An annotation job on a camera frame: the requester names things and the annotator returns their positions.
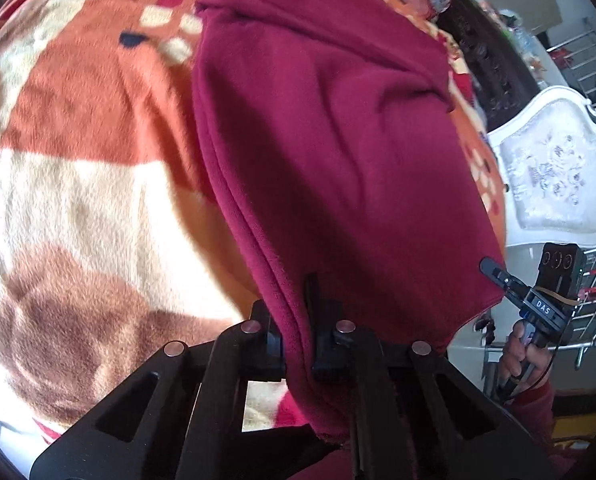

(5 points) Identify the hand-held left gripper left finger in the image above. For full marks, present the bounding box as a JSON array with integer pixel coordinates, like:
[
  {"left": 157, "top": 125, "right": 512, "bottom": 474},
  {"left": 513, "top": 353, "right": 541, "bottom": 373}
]
[{"left": 30, "top": 300, "right": 286, "bottom": 480}]

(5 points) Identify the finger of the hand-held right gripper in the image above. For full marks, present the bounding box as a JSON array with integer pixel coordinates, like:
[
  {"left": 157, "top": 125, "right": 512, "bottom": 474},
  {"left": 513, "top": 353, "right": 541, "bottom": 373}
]
[{"left": 480, "top": 256, "right": 527, "bottom": 312}]

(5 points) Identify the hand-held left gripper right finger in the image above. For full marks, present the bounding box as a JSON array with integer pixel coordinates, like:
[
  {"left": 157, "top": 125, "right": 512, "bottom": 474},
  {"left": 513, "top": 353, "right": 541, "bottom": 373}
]
[{"left": 304, "top": 272, "right": 554, "bottom": 480}]

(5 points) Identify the maroon long-sleeved shirt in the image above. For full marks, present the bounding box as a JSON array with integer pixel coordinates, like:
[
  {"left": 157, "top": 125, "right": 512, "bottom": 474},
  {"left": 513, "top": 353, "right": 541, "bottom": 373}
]
[{"left": 193, "top": 0, "right": 510, "bottom": 447}]

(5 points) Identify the person's right forearm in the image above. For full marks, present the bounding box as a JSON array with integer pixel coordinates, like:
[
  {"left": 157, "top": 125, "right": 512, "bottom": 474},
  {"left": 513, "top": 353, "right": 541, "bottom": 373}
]
[{"left": 507, "top": 377, "right": 574, "bottom": 467}]

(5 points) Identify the person's right hand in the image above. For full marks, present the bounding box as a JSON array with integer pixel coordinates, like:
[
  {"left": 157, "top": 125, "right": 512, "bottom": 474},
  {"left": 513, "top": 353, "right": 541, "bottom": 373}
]
[{"left": 498, "top": 320, "right": 552, "bottom": 399}]

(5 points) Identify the dark carved wooden cabinet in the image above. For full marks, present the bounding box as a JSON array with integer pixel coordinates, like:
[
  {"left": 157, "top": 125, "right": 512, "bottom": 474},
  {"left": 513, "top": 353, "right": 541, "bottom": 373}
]
[{"left": 435, "top": 0, "right": 546, "bottom": 131}]

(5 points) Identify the metal stair railing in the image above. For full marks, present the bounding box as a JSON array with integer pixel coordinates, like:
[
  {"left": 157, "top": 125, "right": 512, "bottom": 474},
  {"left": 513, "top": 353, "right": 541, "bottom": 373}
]
[{"left": 545, "top": 17, "right": 596, "bottom": 107}]

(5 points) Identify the orange and red printed blanket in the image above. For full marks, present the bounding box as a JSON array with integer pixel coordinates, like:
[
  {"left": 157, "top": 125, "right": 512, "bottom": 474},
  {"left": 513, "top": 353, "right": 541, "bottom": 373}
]
[{"left": 0, "top": 0, "right": 510, "bottom": 461}]

